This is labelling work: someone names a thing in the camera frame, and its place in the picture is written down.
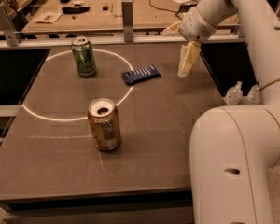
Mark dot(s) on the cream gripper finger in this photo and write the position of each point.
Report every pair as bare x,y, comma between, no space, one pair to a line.
188,55
173,29

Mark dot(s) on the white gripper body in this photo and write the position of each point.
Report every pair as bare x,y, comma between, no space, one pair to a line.
196,25

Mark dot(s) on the blue rxbar blueberry wrapper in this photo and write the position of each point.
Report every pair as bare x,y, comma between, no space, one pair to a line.
140,75

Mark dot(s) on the orange soda can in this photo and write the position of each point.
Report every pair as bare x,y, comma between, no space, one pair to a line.
103,118

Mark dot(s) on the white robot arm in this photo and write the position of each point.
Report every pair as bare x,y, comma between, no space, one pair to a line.
233,146

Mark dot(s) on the green soda can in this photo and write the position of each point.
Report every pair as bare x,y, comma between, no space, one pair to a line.
83,55

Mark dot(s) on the black power adapter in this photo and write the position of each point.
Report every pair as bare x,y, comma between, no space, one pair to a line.
186,7

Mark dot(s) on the clear small bottle left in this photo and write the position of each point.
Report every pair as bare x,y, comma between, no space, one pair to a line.
234,94

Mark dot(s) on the clear small bottle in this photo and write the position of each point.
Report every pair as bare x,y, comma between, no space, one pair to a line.
234,94
254,96

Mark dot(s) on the small black block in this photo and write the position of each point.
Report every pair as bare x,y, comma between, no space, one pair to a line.
105,7

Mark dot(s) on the clear small bottle right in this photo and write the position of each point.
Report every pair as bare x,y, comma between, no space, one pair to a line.
254,96

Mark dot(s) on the black flat tool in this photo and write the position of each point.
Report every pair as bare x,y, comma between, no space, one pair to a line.
75,10

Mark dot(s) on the white paper card left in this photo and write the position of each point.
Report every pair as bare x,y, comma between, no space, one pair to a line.
48,17

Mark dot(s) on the metal bracket post centre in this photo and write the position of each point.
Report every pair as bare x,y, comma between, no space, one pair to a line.
127,19

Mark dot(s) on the metal bracket post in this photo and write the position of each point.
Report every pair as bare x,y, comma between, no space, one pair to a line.
127,19
10,33

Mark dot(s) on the metal bracket post left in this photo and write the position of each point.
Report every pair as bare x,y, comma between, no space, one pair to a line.
10,33

